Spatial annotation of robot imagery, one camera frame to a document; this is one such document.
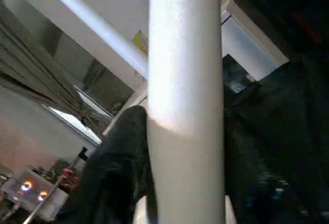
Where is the white plastic table top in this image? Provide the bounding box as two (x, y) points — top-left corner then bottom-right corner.
(102, 86), (238, 224)

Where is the white plastic table leg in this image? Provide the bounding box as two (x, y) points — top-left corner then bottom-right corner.
(147, 0), (226, 224)
(47, 0), (151, 77)

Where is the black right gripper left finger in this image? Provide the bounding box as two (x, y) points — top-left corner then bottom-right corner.
(56, 105), (155, 224)

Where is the grey device with lights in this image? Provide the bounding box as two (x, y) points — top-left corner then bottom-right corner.
(0, 166), (70, 220)

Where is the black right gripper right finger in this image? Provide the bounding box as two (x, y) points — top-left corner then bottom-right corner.
(225, 132), (322, 224)

